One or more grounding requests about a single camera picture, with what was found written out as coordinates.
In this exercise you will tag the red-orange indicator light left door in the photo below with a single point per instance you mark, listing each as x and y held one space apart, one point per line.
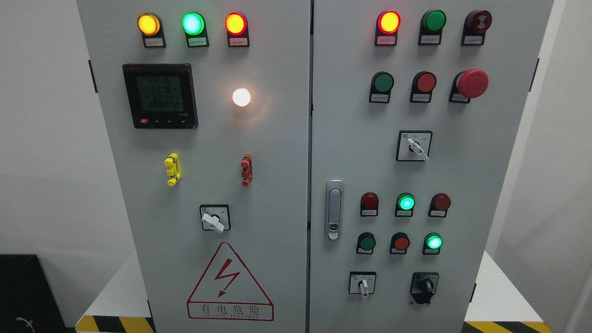
237 29

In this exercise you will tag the yellow terminal connector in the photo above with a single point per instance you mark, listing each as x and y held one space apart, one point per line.
172 169

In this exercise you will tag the dark red indicator light left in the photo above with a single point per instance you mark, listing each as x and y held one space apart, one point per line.
369 204

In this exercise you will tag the red push button second row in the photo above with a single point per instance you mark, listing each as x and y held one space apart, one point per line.
422 87

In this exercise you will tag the green push button second row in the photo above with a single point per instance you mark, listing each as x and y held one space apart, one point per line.
380 87

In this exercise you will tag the grey cabinet right door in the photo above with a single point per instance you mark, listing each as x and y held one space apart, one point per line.
356 141

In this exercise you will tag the red high voltage warning sticker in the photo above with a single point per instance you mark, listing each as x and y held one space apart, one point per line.
227 290

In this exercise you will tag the white glowing indicator light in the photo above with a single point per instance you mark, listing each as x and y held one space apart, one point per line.
241 97

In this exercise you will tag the grey cabinet door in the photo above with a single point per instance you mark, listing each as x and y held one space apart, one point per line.
269 217
356 141

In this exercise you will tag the green indicator light top left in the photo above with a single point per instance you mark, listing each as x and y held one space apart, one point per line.
195 30

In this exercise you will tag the white selector switch lower right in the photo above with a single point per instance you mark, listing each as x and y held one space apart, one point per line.
362 283

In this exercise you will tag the white selector switch left door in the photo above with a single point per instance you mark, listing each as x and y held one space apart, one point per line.
215 217

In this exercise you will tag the red push button lower middle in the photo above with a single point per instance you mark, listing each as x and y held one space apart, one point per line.
399 243

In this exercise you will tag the white selector switch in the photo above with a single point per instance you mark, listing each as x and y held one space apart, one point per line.
362 283
414 145

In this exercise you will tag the black digital power meter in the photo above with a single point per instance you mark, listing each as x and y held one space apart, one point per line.
161 96

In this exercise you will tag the dark red buzzer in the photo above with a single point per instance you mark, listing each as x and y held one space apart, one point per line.
474 30

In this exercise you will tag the green push button top right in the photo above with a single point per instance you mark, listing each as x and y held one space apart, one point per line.
431 27

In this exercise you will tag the green illuminated button lower right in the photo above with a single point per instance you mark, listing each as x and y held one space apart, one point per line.
432 244

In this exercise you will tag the red emergency stop button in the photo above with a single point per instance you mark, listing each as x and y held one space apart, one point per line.
467 85

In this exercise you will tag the green push button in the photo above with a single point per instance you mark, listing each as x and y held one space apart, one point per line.
431 27
366 243

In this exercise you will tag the green lit indicator light middle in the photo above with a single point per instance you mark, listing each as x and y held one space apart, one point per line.
405 205

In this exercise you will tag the white selector switch upper right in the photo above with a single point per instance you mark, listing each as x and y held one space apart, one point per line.
414 145

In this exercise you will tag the grey cabinet left door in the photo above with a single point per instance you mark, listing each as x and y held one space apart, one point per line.
269 217

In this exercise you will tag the black box lower left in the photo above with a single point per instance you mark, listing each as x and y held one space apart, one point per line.
27 304

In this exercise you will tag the red terminal connector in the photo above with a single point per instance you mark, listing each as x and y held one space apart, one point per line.
247 169

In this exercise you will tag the silver door lock handle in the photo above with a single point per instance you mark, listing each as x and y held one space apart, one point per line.
333 212

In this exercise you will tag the red indicator light top right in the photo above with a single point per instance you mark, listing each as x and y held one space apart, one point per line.
387 25

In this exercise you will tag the green push button lower left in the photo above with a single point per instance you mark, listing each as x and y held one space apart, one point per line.
366 243

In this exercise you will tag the yellow indicator light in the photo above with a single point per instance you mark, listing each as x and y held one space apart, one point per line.
151 30

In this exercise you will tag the black rotary knob switch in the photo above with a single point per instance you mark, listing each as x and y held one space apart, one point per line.
424 286

